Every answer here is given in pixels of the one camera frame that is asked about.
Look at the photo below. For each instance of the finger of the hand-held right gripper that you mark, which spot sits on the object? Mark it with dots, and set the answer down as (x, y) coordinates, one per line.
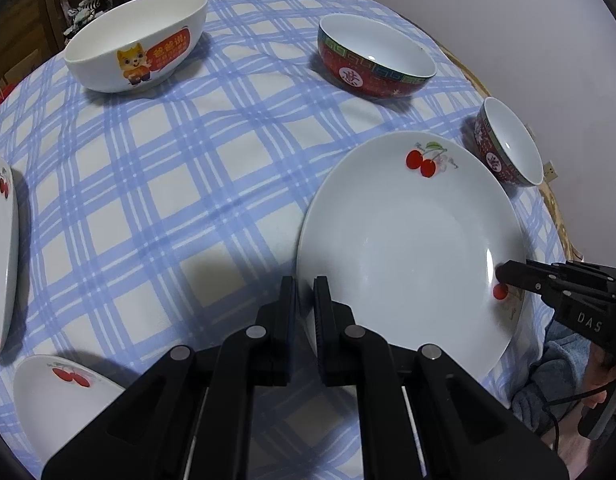
(518, 274)

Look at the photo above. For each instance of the large red patterned bowl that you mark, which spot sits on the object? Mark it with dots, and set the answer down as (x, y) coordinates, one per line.
(378, 42)

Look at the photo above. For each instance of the person's right hand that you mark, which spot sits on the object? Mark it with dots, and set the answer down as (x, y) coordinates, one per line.
(599, 375)

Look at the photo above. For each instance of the black white striped toy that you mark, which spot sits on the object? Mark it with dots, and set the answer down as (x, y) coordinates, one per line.
(85, 7)

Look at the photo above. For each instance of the small red patterned bowl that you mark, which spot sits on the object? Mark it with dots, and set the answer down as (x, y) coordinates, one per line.
(515, 140)

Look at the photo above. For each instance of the white wall socket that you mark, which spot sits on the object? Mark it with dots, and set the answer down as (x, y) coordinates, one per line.
(551, 171)

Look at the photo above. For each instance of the blue plaid cloth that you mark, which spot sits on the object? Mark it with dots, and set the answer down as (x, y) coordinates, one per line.
(188, 185)

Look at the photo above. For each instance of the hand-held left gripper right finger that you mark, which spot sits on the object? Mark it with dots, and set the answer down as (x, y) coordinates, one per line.
(324, 330)

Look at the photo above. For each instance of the white cartoon print bowl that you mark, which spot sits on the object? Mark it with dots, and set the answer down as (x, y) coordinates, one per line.
(113, 30)

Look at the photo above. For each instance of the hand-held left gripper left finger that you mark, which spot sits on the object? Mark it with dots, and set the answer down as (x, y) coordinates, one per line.
(287, 320)

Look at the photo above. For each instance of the white cherry print plate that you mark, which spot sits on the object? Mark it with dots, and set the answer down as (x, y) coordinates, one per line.
(48, 410)
(413, 260)
(0, 260)

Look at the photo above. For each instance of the red paper bag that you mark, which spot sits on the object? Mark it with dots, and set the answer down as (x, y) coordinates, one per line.
(3, 94)

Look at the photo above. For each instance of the person's grey blue clothing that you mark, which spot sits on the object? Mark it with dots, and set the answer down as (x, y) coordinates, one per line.
(553, 360)

